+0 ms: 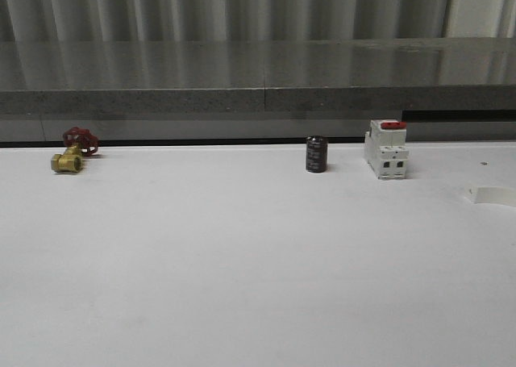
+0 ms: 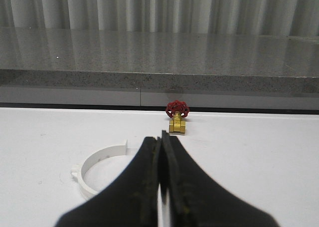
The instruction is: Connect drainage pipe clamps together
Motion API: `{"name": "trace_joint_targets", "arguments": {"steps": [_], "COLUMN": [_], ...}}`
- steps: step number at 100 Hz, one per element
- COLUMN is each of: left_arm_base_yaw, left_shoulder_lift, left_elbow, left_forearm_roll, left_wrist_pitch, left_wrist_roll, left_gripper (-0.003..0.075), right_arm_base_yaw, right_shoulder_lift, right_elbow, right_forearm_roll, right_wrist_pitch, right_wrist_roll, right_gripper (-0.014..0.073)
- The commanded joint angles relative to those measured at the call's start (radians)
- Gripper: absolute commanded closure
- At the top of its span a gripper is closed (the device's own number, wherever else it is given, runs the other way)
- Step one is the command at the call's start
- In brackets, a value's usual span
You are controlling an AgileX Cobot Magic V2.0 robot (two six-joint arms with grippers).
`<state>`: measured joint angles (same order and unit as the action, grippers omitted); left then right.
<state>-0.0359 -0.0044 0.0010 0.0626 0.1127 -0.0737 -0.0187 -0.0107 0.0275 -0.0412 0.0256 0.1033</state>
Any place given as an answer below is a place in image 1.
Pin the black cylindrical capacitor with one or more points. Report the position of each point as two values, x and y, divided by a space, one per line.
316 154

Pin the white half-ring pipe clamp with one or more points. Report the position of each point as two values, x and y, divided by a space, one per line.
493 195

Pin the grey stone countertop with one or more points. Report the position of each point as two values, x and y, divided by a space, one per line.
465 79

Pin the white circuit breaker red switch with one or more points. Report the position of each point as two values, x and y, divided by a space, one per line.
385 148

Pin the brass valve red handwheel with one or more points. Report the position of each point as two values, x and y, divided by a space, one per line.
79 143

